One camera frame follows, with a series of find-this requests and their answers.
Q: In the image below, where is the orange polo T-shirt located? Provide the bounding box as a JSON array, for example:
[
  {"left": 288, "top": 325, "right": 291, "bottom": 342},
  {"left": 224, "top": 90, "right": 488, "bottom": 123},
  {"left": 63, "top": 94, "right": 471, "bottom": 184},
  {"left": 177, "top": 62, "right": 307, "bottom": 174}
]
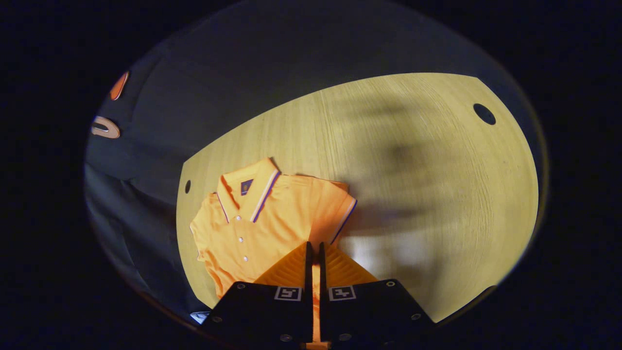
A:
[{"left": 190, "top": 157, "right": 358, "bottom": 342}]

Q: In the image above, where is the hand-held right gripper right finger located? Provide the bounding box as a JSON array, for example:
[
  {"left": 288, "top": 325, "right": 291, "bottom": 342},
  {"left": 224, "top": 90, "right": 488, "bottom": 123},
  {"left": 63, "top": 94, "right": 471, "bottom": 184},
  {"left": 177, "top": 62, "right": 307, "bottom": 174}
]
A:
[{"left": 318, "top": 242, "right": 435, "bottom": 349}]

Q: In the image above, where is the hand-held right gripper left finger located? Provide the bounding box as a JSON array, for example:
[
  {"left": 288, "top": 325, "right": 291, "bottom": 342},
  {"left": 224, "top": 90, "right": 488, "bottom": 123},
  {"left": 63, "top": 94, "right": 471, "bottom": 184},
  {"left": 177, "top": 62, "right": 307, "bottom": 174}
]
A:
[{"left": 201, "top": 241, "right": 313, "bottom": 345}]

